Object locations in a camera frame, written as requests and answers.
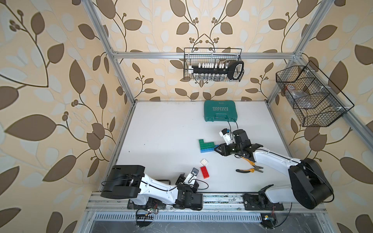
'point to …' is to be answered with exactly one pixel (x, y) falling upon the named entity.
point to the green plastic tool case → (224, 110)
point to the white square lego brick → (204, 161)
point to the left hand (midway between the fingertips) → (191, 181)
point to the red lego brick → (204, 172)
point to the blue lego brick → (208, 150)
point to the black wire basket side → (315, 101)
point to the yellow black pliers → (255, 168)
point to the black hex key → (163, 180)
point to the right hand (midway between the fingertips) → (216, 148)
